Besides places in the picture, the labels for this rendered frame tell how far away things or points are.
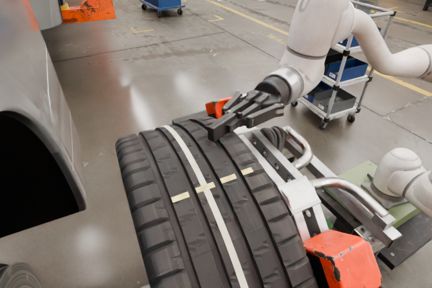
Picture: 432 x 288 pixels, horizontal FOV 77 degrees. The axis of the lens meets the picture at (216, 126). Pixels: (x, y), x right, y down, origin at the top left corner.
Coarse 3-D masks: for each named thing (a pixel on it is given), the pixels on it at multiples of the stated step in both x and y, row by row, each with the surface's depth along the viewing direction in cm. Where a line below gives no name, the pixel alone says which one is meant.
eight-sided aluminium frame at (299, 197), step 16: (240, 128) 65; (256, 128) 65; (256, 144) 63; (272, 144) 60; (272, 160) 58; (272, 176) 52; (288, 176) 54; (304, 176) 52; (288, 192) 49; (304, 192) 49; (288, 208) 48; (304, 208) 49; (320, 208) 50; (304, 224) 48; (320, 224) 49; (304, 240) 48
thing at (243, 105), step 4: (256, 92) 61; (248, 96) 60; (252, 96) 60; (244, 100) 60; (248, 100) 59; (240, 104) 58; (244, 104) 58; (248, 104) 59; (232, 108) 57; (236, 108) 57; (240, 108) 57; (244, 108) 59; (228, 112) 55; (236, 112) 57
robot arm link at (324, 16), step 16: (304, 0) 60; (320, 0) 58; (336, 0) 57; (304, 16) 61; (320, 16) 59; (336, 16) 59; (352, 16) 62; (368, 16) 68; (304, 32) 62; (320, 32) 61; (336, 32) 62; (352, 32) 69; (368, 32) 70; (304, 48) 64; (320, 48) 63; (368, 48) 75; (384, 48) 76; (416, 48) 88; (384, 64) 80; (400, 64) 83; (416, 64) 85
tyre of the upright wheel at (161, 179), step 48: (144, 144) 54; (192, 144) 52; (240, 144) 51; (144, 192) 42; (192, 192) 43; (240, 192) 44; (144, 240) 38; (192, 240) 38; (240, 240) 40; (288, 240) 42
